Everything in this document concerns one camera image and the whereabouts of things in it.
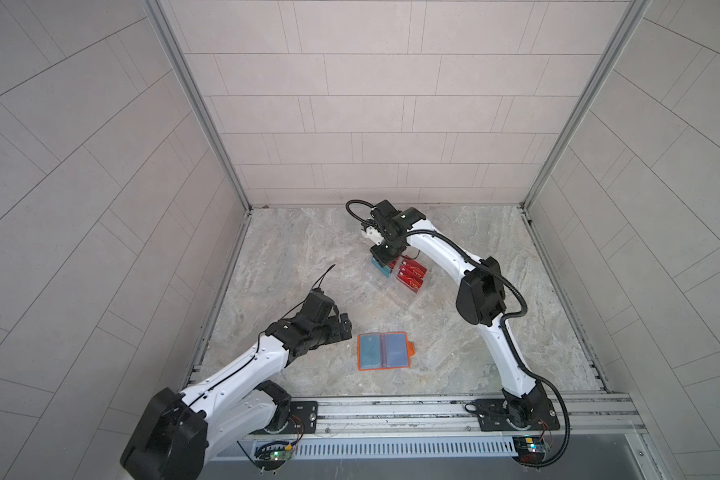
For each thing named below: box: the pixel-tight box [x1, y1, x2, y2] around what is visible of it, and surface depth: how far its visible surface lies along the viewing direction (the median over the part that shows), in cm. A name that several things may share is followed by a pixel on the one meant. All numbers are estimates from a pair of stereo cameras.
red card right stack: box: [396, 259, 427, 294], surface depth 91 cm
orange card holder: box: [357, 331, 416, 371], surface depth 82 cm
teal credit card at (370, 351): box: [360, 335, 381, 369], surface depth 82 cm
